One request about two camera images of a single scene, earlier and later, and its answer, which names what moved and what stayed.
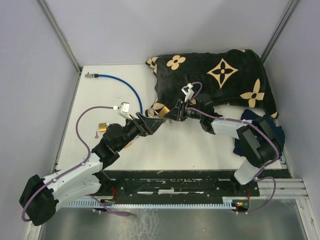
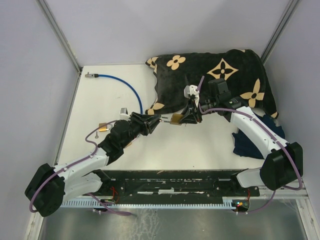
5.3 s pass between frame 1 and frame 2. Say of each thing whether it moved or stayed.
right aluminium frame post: stayed
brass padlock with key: moved
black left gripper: stayed
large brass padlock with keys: stayed
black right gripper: moved
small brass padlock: stayed
